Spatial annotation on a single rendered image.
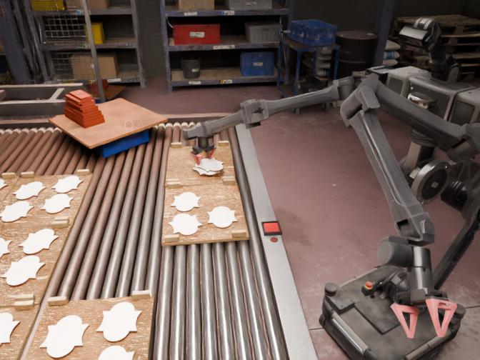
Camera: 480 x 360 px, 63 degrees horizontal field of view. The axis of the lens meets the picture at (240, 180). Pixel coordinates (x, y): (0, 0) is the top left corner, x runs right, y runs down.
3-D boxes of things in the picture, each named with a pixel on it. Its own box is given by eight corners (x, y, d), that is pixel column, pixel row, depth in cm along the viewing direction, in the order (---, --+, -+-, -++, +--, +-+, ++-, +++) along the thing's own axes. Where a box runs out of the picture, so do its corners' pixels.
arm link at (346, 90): (367, 93, 156) (364, 81, 156) (348, 98, 152) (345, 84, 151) (351, 98, 164) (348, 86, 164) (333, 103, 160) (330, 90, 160)
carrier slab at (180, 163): (230, 147, 228) (230, 144, 227) (236, 185, 193) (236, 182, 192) (169, 149, 225) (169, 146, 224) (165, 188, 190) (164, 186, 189)
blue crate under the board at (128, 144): (123, 126, 252) (121, 111, 246) (151, 141, 233) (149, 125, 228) (77, 141, 233) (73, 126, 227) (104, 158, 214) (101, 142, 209)
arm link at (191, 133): (215, 137, 188) (211, 120, 187) (193, 142, 183) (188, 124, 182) (206, 140, 199) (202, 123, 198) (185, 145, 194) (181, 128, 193)
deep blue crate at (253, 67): (269, 68, 632) (270, 45, 612) (273, 76, 597) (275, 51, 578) (238, 69, 628) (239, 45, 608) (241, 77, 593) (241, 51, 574)
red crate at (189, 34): (217, 37, 595) (216, 18, 580) (220, 44, 558) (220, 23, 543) (173, 38, 586) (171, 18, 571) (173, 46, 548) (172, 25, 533)
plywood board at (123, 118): (122, 100, 262) (121, 97, 261) (167, 121, 233) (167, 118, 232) (48, 121, 232) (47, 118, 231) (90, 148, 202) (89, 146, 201)
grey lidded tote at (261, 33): (274, 36, 604) (274, 20, 591) (282, 42, 574) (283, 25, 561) (243, 38, 592) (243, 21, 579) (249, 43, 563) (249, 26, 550)
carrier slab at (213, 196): (237, 185, 193) (237, 182, 192) (248, 239, 159) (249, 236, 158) (166, 189, 189) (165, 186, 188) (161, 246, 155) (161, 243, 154)
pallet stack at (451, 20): (446, 66, 702) (461, 13, 655) (483, 83, 618) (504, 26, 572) (377, 68, 683) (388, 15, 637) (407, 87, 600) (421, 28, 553)
